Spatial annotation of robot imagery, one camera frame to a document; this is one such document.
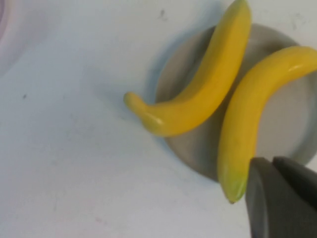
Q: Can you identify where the grey-blue round plate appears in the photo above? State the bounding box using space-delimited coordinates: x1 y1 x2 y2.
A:
153 23 317 184

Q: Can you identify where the yellow plastic banana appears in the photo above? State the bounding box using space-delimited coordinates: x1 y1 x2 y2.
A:
216 46 317 205
123 0 253 138

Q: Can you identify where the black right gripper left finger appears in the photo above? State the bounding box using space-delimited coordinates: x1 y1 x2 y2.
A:
245 157 317 238

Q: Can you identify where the pink round plate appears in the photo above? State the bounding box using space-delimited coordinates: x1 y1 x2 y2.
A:
0 0 6 44

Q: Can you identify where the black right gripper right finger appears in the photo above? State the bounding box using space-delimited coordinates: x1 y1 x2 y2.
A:
273 156 317 199

